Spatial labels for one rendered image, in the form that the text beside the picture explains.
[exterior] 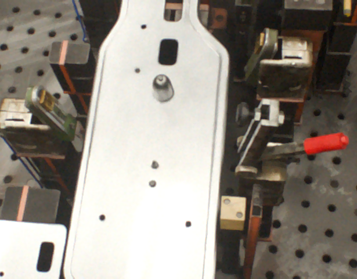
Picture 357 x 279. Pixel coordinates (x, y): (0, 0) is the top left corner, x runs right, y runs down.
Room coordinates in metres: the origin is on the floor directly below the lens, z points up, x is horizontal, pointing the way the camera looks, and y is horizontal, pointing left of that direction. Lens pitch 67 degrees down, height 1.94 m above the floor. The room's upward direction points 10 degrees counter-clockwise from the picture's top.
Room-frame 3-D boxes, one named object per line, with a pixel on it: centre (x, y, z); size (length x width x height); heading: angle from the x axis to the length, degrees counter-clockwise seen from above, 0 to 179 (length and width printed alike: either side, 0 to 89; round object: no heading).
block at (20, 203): (0.34, 0.24, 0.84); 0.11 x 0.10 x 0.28; 76
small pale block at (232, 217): (0.26, -0.06, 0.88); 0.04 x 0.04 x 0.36; 76
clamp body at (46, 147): (0.47, 0.23, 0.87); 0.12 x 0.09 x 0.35; 76
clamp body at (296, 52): (0.49, -0.19, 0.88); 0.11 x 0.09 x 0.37; 76
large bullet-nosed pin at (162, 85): (0.49, 0.01, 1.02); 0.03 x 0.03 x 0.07
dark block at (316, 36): (0.55, -0.23, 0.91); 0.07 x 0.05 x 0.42; 76
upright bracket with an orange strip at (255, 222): (0.23, -0.08, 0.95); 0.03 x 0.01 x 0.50; 166
